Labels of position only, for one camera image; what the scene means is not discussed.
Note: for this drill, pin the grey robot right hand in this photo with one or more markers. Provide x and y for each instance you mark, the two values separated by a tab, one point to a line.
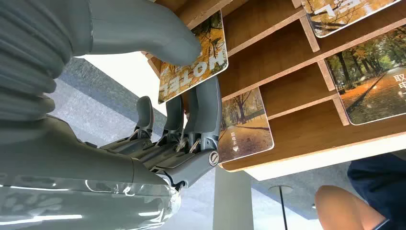
79	165

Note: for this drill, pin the autumn path key card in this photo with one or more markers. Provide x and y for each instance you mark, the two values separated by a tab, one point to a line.
371	85
247	133

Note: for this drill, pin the wooden slotted card holder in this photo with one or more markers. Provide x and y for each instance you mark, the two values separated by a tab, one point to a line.
285	54

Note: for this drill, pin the person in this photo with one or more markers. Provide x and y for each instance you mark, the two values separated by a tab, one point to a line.
342	209

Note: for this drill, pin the grey kiosk stand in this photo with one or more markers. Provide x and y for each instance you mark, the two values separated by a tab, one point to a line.
233	203

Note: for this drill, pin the stanchion post with round base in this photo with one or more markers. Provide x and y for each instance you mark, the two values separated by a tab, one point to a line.
281	189

